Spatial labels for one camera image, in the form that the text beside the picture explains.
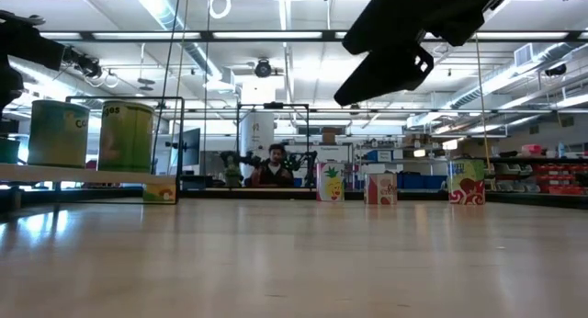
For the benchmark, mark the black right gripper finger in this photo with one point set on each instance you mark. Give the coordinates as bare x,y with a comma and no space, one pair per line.
386,74
390,19

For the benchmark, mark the white red tomatoes can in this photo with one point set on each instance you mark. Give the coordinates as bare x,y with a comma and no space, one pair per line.
380,189

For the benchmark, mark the squat mushroom can orange label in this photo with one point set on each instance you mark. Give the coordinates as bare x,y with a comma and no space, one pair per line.
158,195

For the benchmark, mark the green label oranges can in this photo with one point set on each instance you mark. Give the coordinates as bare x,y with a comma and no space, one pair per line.
126,139

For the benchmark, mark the blue label tin can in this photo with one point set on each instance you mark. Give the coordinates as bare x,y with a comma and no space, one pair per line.
55,134

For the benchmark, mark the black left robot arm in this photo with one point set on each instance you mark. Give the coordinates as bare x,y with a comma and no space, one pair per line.
27,44

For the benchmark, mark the blue white box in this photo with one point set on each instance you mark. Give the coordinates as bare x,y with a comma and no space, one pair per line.
379,155

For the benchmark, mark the cardboard box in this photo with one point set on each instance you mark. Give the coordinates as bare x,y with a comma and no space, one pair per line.
329,135

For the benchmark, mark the blue storage bin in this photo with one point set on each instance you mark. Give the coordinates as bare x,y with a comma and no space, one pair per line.
435,181
410,181

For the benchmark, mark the black round ceiling fixture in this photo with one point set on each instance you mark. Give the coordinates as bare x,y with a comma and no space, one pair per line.
263,69

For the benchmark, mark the pineapple print tin can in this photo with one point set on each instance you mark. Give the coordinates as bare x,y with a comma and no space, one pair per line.
330,185

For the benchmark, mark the red swirl print can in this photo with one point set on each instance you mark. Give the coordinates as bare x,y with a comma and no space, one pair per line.
466,185

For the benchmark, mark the white column with sign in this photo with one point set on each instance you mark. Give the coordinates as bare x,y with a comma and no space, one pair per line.
256,134

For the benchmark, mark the person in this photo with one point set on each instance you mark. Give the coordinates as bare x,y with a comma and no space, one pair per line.
274,173

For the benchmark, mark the pink container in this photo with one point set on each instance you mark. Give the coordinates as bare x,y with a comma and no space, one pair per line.
532,150

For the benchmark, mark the dark shelving unit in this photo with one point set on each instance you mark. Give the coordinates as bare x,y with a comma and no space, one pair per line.
542,160

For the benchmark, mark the small potted plant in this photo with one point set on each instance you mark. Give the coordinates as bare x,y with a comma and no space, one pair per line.
232,174

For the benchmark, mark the stack of red bins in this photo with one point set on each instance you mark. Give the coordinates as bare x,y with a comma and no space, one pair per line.
558,178

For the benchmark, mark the black monitor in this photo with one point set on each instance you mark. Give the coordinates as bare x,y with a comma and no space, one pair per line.
190,147

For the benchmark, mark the dark teal container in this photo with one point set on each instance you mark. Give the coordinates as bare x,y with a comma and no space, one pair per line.
9,151

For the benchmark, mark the thin black rig frame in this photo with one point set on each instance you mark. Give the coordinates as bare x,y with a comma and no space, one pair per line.
273,105

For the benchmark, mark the black aluminium table frame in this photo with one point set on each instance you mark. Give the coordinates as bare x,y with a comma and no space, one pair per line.
422,195

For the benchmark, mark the black ceiling camera cluster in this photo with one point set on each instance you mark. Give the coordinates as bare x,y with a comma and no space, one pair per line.
87,66

